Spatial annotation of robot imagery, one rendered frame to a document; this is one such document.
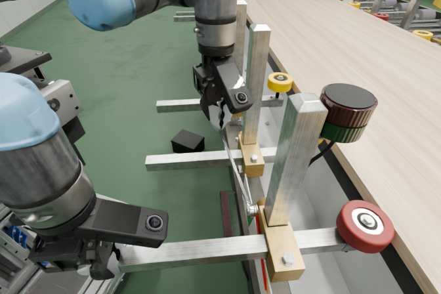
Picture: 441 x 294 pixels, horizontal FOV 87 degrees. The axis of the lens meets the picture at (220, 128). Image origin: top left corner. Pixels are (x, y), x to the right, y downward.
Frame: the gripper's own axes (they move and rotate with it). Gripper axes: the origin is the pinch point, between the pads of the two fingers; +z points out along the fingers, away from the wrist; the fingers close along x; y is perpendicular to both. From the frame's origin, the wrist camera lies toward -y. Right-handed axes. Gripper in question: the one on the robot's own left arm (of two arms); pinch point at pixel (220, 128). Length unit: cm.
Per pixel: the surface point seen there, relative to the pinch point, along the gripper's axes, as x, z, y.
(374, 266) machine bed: -16.9, 14.4, -35.9
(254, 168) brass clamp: -5.8, 9.2, -8.0
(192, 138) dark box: -17, 79, 83
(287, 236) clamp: -0.1, 3.8, -27.0
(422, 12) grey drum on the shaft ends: -186, 6, 61
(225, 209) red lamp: 2.6, 20.7, -8.7
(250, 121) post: -7.7, -0.5, -1.0
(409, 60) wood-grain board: -82, 1, 7
